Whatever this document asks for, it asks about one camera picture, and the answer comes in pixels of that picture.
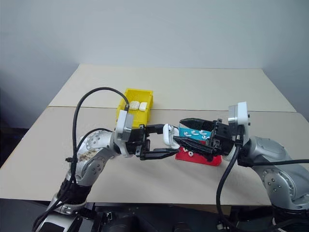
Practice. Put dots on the blue earbud tray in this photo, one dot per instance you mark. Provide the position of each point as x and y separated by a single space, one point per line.
183 138

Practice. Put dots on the closed white earbud case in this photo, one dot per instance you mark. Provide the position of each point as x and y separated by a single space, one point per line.
143 106
134 105

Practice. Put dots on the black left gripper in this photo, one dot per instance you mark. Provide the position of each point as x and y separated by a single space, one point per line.
136 142

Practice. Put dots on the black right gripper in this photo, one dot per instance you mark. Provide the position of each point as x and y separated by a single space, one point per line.
220 142

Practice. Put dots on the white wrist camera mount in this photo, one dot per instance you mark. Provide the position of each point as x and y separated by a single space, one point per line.
239 116
123 128

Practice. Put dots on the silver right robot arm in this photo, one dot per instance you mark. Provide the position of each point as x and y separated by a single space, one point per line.
270 149

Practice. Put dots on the white earbud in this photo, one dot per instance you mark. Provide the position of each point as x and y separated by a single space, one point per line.
205 137
185 149
190 153

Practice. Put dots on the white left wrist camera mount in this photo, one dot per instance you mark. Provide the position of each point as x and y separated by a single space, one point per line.
123 128

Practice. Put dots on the yellow plastic bin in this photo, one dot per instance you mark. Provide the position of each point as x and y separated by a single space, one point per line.
141 118

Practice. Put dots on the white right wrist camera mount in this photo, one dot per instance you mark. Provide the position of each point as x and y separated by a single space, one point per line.
239 116

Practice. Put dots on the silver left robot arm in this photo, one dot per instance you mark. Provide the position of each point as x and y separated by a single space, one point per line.
96 145

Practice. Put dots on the white earbud case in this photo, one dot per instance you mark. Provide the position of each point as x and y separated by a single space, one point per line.
168 140
134 105
143 106

